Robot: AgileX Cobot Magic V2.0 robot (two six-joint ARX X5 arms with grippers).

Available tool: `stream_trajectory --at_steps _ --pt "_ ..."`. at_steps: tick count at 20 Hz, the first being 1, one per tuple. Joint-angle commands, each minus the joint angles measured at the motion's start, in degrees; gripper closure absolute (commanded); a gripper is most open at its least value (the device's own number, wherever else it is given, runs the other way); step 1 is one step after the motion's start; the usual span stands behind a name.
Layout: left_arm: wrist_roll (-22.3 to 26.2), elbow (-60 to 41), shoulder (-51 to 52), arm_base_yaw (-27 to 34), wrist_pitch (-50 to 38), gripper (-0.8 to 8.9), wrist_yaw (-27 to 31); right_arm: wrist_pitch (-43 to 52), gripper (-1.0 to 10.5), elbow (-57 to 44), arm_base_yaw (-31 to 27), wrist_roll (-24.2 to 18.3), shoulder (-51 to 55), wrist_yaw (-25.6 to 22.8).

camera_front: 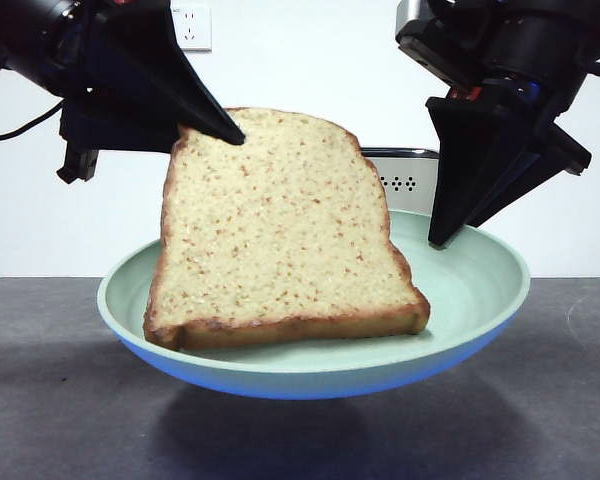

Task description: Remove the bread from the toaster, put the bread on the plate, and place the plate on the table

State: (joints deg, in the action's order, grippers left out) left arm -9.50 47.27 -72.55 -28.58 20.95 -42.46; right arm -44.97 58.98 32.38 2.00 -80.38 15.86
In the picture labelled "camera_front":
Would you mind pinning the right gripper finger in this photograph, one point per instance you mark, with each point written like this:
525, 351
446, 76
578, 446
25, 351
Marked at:
470, 150
525, 170

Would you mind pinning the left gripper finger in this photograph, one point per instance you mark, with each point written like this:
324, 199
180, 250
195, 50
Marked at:
170, 70
120, 127

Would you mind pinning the pale green round plate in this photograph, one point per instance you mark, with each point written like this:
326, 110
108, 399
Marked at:
470, 300

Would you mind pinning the toasted bread slice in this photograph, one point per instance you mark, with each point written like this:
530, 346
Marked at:
280, 225

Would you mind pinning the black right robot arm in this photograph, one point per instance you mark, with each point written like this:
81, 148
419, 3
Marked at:
540, 45

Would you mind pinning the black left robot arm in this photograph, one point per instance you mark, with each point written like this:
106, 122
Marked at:
20, 40

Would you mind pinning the cream toaster with chrome top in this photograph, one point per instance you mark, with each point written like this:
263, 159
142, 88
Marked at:
405, 170

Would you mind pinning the white wall socket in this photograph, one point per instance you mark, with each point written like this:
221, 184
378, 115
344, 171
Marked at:
195, 30

